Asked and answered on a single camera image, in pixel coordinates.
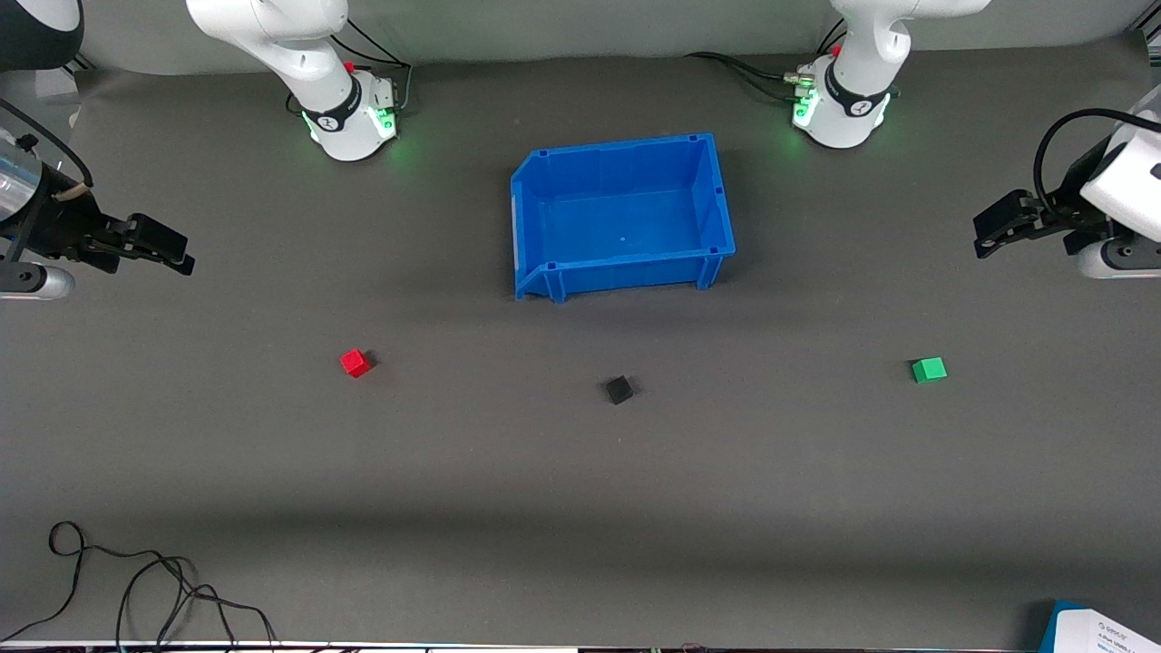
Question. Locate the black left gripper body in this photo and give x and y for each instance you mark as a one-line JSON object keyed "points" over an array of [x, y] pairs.
{"points": [[1071, 216]]}

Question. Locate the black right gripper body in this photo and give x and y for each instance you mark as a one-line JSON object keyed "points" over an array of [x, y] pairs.
{"points": [[56, 227]]}

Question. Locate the small green cube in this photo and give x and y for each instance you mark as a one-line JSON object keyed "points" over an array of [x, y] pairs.
{"points": [[929, 370]]}

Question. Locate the small red cube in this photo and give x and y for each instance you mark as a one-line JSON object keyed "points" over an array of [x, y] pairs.
{"points": [[356, 364]]}

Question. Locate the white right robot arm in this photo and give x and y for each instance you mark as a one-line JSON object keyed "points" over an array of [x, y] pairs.
{"points": [[272, 27]]}

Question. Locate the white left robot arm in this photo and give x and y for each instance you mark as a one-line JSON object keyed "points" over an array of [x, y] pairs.
{"points": [[857, 54]]}

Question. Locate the small black cube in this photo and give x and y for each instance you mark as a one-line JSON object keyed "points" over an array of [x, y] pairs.
{"points": [[619, 390]]}

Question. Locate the blue plastic bin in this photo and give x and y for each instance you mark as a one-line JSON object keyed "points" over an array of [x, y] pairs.
{"points": [[626, 218]]}

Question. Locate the white and blue box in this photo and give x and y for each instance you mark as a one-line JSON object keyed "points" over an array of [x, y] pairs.
{"points": [[1107, 635]]}

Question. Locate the dark grey table mat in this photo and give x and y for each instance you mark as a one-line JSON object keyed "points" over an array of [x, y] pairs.
{"points": [[580, 508]]}

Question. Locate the aluminium frame rail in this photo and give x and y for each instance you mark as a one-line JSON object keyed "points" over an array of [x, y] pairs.
{"points": [[1147, 38], [82, 63]]}

